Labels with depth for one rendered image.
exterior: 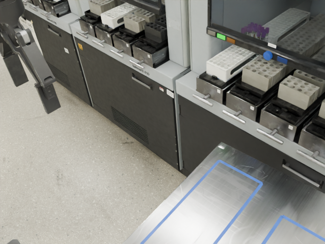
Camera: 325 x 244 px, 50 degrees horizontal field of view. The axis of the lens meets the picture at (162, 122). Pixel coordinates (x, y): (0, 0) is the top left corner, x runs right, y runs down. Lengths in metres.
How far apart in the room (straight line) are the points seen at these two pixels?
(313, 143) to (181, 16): 0.70
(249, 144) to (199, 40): 0.46
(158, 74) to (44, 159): 1.10
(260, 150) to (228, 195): 0.44
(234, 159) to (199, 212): 0.21
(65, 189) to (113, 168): 0.31
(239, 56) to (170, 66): 0.35
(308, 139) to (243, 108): 0.26
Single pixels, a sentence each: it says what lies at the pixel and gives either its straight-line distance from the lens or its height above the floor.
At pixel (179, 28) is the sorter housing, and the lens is 1.49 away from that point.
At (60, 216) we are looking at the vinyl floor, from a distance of 2.05.
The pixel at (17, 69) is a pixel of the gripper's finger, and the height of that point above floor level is 1.23.
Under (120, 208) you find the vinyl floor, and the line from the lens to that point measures 1.97.
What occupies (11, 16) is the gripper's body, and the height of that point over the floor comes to 1.37.
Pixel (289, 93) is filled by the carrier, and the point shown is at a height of 0.86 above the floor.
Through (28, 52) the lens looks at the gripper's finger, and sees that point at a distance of 0.63.
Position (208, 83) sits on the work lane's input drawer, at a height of 0.81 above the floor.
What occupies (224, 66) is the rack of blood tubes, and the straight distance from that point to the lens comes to 1.36.
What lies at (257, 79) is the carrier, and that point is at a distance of 1.30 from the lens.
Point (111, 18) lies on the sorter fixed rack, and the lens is 1.80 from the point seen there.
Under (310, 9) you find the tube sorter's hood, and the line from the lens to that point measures 1.10.
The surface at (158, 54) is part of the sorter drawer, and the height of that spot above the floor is 0.79.
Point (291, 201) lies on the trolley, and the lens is 0.99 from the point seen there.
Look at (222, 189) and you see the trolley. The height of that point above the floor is 0.82.
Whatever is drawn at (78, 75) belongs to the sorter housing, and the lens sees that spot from 2.39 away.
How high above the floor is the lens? 1.60
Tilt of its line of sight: 42 degrees down
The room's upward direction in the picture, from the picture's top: 6 degrees counter-clockwise
